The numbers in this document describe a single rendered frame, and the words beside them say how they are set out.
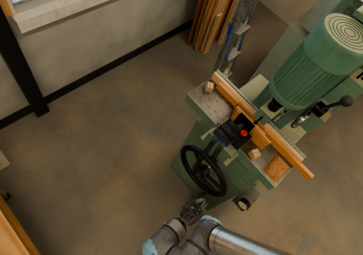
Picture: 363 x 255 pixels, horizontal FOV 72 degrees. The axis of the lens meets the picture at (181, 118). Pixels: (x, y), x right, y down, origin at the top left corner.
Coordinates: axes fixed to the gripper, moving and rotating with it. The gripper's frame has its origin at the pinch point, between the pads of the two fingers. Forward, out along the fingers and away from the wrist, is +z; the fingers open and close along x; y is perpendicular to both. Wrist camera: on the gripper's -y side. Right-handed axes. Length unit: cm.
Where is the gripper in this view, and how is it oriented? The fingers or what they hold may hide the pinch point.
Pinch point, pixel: (202, 201)
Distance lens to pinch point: 123.1
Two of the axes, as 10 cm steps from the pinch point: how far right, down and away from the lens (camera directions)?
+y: 4.5, -6.2, -6.4
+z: 6.1, -3.1, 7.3
